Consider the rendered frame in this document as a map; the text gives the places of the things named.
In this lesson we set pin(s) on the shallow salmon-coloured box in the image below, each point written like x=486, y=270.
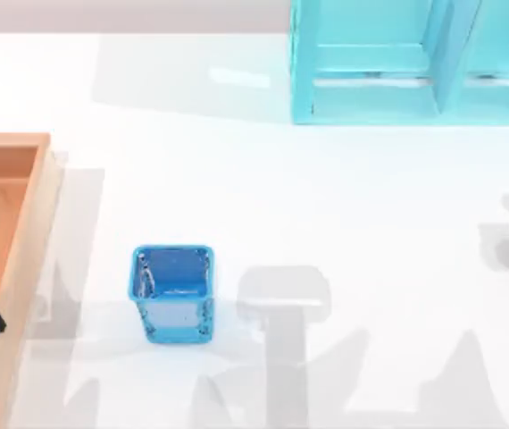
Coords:
x=22, y=232

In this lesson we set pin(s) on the light blue rack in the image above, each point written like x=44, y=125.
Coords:
x=370, y=103

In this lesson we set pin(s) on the blue square plant pot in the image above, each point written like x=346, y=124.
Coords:
x=172, y=315

